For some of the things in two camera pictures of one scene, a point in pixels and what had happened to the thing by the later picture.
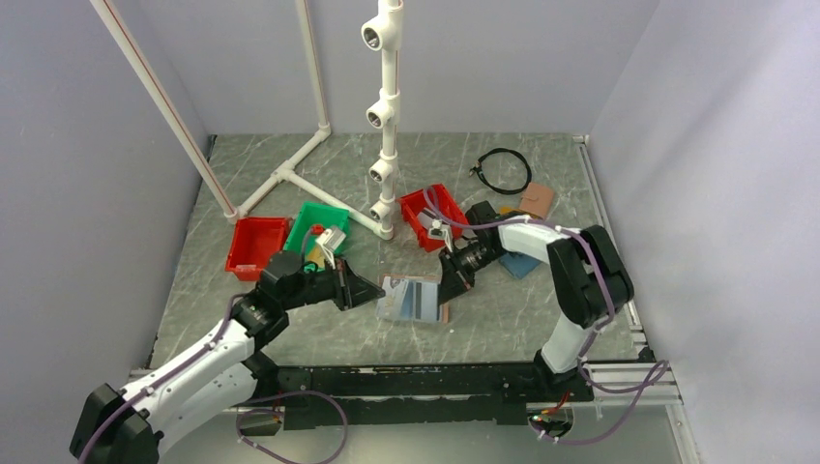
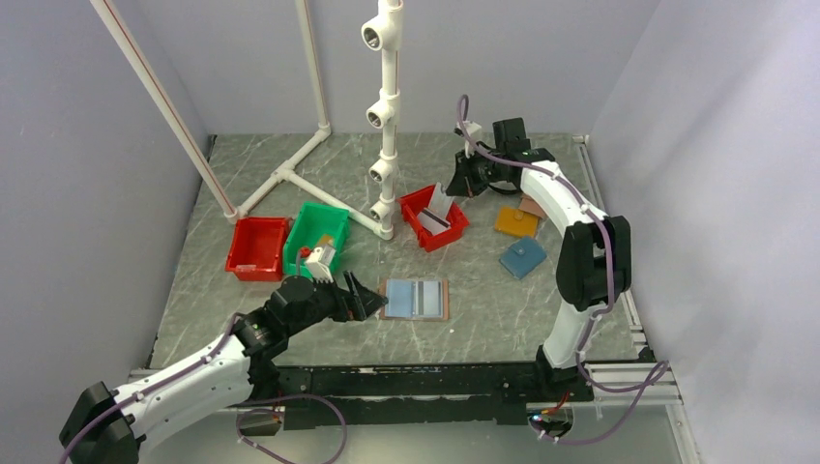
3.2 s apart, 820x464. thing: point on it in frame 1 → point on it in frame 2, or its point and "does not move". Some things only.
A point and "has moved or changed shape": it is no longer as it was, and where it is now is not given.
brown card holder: [444, 309] has moved or changed shape
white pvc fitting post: [385, 36] does not move
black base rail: [351, 396] does not move
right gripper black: [454, 279] → [462, 183]
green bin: [334, 221] does not move
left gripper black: [349, 288] → [363, 301]
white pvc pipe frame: [282, 171] does not move
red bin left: [254, 241] does not move
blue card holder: [518, 265] does not move
